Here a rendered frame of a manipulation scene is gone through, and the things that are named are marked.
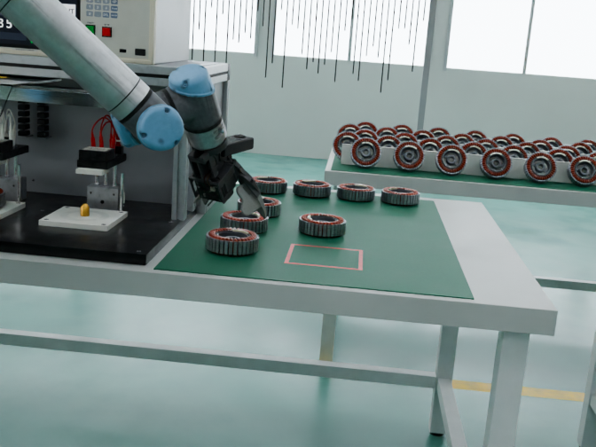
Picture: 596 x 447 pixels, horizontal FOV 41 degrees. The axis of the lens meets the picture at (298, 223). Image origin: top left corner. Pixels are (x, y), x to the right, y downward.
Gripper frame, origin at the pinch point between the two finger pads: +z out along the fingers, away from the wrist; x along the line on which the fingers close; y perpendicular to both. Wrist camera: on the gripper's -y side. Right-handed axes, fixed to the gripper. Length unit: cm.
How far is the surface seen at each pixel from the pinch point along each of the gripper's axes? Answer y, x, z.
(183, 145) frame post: -10.9, -19.7, -4.7
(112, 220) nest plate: 10.4, -26.6, 1.1
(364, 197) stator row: -54, 0, 43
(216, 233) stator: 5.3, -2.8, 3.1
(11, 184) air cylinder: 8, -59, 0
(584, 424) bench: -51, 67, 119
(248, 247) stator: 5.8, 5.2, 4.4
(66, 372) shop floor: 0, -98, 103
